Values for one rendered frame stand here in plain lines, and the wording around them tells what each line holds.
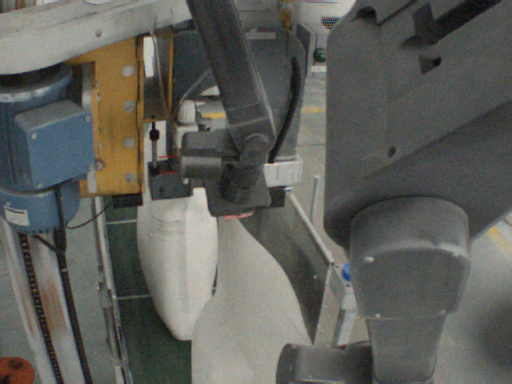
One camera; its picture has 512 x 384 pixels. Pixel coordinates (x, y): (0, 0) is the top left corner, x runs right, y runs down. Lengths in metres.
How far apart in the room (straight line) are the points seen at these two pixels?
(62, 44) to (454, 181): 0.68
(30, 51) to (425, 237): 0.66
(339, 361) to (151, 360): 1.14
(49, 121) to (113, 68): 0.28
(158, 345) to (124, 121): 0.83
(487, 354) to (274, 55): 1.69
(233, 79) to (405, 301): 0.60
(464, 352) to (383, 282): 2.20
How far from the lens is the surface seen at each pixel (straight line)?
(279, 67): 1.07
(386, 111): 0.17
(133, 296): 1.87
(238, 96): 0.79
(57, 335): 1.43
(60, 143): 0.78
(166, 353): 1.68
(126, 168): 1.10
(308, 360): 0.56
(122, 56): 1.01
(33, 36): 0.77
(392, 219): 0.17
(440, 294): 0.21
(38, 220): 0.90
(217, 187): 0.97
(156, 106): 1.10
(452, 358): 2.35
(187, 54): 1.02
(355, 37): 0.21
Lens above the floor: 1.61
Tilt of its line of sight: 31 degrees down
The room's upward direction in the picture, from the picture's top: 4 degrees clockwise
